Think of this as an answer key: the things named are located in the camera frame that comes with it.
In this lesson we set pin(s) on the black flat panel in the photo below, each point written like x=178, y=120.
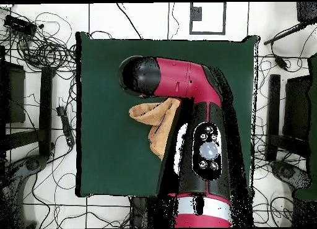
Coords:
x=14, y=95
x=297, y=107

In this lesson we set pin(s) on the black power adapter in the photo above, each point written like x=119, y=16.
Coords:
x=281, y=63

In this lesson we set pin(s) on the black power strip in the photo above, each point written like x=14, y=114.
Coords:
x=65, y=125

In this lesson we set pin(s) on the black speckled box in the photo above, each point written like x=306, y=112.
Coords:
x=307, y=12

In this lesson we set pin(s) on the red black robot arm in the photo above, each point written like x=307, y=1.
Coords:
x=178, y=75

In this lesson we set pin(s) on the dark green table cloth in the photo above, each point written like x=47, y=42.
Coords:
x=104, y=139

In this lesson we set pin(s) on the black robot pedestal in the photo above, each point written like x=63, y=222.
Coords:
x=138, y=211

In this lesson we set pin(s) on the tan terry towel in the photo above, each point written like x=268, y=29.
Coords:
x=153, y=112

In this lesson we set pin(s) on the dark stand base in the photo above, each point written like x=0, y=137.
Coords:
x=32, y=164
x=287, y=172

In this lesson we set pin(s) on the black stand bar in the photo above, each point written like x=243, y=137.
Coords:
x=45, y=110
x=273, y=115

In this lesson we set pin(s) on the black tripod pole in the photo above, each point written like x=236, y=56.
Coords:
x=284, y=34

